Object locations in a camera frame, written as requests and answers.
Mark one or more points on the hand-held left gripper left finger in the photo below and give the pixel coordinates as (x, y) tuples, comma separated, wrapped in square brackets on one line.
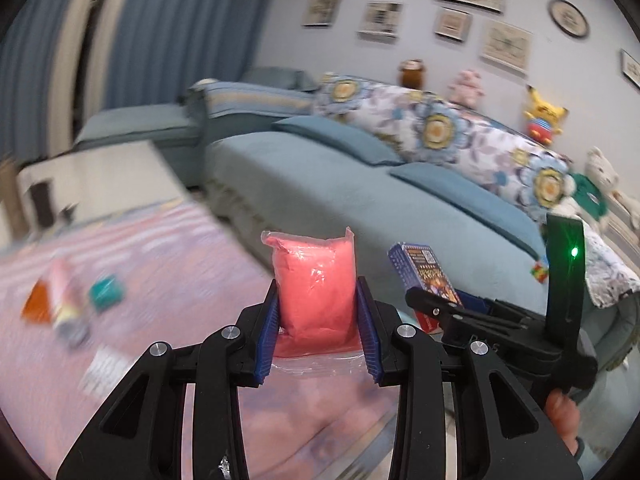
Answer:
[(265, 345)]

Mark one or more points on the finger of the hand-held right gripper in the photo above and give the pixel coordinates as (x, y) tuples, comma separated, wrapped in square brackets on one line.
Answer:
[(440, 317), (480, 306)]

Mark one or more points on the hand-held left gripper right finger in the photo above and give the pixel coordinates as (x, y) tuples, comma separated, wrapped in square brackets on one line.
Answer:
[(370, 350)]

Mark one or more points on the small printed card box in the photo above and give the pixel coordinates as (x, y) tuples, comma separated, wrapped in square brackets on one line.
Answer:
[(425, 270)]

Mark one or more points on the pink plastic packet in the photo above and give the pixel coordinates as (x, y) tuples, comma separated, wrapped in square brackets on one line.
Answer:
[(315, 285)]

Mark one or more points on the person's right hand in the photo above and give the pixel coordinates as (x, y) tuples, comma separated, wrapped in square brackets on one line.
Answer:
[(562, 415)]

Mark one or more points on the small colourful puzzle cube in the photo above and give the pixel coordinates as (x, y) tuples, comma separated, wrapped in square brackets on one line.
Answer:
[(540, 270)]

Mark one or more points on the white lace throw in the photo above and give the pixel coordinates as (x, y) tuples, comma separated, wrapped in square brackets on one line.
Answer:
[(612, 270)]

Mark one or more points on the blue cushion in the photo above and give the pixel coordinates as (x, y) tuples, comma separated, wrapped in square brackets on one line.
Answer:
[(465, 195), (340, 137)]

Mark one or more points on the pink floral tablecloth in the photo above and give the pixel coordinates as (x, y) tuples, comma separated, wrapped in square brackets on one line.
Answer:
[(165, 280)]

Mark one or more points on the white bear plush green shirt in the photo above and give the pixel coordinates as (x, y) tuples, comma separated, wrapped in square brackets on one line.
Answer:
[(595, 185)]

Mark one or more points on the teal sofa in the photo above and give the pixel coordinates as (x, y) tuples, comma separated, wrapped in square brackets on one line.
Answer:
[(375, 200)]

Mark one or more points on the white printed paper piece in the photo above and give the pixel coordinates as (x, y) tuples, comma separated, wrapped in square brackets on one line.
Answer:
[(105, 370)]

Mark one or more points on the teal packet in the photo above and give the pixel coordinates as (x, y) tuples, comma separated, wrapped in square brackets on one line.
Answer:
[(106, 294)]

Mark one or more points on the yellow mouse plush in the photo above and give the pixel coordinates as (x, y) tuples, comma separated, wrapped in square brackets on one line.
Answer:
[(544, 115)]

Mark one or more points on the pink white drink bottle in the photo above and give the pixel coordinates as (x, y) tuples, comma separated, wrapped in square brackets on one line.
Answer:
[(67, 300)]

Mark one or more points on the floral sofa cover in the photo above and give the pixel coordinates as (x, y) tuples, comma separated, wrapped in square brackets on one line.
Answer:
[(390, 110)]

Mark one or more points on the pink pig plush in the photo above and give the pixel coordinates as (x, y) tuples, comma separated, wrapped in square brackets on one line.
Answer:
[(466, 89)]

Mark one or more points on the orange packet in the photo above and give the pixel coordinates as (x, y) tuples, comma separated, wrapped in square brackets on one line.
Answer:
[(37, 305)]

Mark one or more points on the small black key fob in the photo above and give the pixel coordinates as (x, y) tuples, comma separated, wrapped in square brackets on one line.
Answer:
[(70, 214)]

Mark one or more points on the brown monkey plush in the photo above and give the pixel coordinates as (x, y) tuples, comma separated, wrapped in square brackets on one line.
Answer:
[(411, 74)]

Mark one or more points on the striped armrest cover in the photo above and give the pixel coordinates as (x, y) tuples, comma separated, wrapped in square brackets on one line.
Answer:
[(255, 100)]

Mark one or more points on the butterfly framed picture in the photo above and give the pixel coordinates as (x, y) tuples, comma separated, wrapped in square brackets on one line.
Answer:
[(505, 47)]

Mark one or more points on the dark brown cup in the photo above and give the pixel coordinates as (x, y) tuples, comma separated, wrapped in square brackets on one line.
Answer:
[(42, 205)]

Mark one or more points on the square black framed picture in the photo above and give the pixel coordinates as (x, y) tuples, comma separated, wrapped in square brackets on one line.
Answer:
[(452, 25)]

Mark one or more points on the white framed collage picture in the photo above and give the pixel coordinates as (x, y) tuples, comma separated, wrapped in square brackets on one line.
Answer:
[(380, 20)]

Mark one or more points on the blue curtain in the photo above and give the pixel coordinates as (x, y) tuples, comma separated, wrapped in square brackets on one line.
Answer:
[(190, 25), (35, 60)]

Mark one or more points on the tall black framed picture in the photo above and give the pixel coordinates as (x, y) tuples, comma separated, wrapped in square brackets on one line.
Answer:
[(323, 5)]

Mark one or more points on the dark framed wall picture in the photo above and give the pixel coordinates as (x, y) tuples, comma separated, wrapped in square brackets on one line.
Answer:
[(631, 67)]

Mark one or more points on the round framed wall picture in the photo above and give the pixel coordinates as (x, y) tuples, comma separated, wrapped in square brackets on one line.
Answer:
[(567, 17)]

